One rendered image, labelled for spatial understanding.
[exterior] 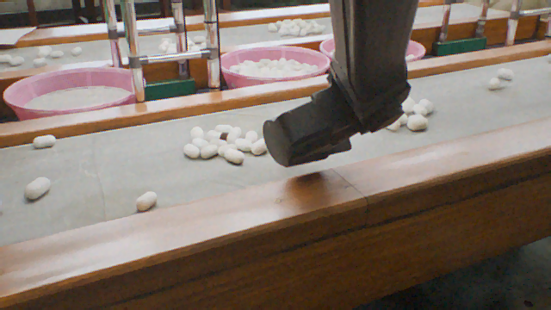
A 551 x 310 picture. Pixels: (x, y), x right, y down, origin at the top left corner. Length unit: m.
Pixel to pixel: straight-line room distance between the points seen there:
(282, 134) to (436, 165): 0.28
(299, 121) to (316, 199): 0.13
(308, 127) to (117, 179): 0.34
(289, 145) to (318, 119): 0.04
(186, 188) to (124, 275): 0.20
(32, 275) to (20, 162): 0.33
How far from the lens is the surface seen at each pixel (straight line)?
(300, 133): 0.53
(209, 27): 0.98
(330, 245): 0.65
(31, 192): 0.75
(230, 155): 0.77
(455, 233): 0.80
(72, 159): 0.85
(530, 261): 1.96
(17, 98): 1.15
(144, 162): 0.80
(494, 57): 1.36
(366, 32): 0.35
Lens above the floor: 1.10
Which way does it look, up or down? 27 degrees down
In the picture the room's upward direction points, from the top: straight up
